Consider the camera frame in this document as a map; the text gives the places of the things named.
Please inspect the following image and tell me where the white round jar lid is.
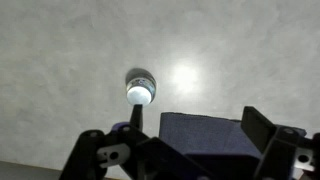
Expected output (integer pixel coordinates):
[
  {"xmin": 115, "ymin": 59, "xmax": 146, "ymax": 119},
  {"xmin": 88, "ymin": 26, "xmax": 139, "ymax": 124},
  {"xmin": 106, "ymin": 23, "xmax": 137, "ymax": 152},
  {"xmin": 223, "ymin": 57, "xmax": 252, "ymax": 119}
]
[{"xmin": 126, "ymin": 85, "xmax": 154, "ymax": 106}]

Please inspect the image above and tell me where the dark blue cloth mat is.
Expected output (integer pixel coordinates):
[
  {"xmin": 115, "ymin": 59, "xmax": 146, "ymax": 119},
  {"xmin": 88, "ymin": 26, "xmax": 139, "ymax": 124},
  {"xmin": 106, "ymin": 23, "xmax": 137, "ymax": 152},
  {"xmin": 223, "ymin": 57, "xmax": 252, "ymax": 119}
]
[{"xmin": 158, "ymin": 111, "xmax": 308, "ymax": 180}]

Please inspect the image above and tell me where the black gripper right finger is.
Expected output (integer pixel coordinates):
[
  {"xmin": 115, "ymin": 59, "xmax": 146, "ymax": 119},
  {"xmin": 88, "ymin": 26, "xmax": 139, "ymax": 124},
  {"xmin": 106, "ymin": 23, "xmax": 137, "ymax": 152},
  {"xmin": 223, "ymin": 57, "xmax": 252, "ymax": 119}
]
[{"xmin": 241, "ymin": 105, "xmax": 320, "ymax": 180}]

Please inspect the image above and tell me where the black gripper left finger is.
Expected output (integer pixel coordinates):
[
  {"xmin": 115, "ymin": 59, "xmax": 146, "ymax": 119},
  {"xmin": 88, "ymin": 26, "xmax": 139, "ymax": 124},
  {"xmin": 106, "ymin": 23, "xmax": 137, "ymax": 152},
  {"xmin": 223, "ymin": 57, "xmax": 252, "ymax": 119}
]
[{"xmin": 59, "ymin": 104, "xmax": 214, "ymax": 180}]

